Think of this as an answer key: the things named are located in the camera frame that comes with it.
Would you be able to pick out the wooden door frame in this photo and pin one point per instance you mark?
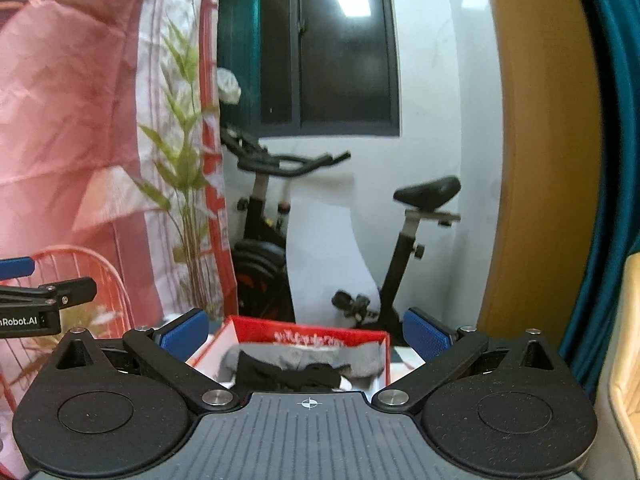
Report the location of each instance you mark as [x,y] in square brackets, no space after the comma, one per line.
[545,160]

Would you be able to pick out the dark framed window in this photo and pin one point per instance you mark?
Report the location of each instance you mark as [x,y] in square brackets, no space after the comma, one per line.
[340,60]

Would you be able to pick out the grey cloth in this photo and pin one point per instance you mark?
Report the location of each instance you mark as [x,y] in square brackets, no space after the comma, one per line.
[360,360]

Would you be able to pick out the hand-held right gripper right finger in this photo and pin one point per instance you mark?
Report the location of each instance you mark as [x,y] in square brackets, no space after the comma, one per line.
[425,336]

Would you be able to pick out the teal curtain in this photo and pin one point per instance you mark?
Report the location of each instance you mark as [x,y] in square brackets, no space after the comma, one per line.
[615,135]

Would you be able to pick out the black exercise bike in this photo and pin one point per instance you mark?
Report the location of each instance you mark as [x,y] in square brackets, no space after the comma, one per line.
[260,255]

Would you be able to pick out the black cloth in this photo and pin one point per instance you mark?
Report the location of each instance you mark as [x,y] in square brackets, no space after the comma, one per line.
[280,372]

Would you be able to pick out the red cardboard box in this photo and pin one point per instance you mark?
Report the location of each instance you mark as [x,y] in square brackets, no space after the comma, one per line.
[260,330]

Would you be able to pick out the white board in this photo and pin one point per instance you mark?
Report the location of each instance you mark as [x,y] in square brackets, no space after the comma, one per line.
[325,260]

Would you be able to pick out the crumpled white plastic bag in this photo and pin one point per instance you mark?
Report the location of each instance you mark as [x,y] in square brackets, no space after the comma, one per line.
[229,86]

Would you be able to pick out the pink plant printed backdrop cloth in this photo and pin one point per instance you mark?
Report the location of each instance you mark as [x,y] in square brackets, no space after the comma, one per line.
[75,135]

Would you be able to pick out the beige padded chair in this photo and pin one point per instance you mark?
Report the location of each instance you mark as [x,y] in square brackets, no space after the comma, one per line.
[622,360]

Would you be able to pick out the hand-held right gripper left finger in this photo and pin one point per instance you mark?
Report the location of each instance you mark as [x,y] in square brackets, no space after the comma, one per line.
[187,332]

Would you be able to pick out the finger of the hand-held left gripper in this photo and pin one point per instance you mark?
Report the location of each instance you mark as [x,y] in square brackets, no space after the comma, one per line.
[15,267]
[70,290]

